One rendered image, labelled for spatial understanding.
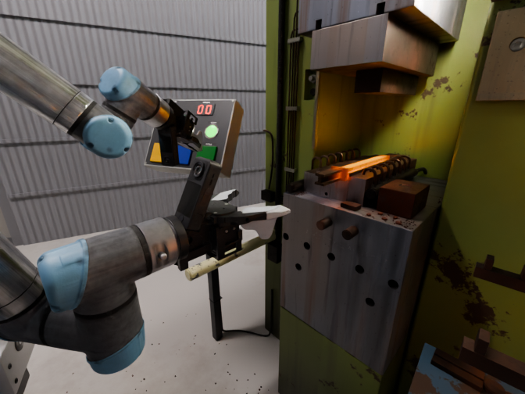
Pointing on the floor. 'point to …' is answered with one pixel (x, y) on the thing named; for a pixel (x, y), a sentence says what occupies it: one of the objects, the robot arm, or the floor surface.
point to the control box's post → (215, 304)
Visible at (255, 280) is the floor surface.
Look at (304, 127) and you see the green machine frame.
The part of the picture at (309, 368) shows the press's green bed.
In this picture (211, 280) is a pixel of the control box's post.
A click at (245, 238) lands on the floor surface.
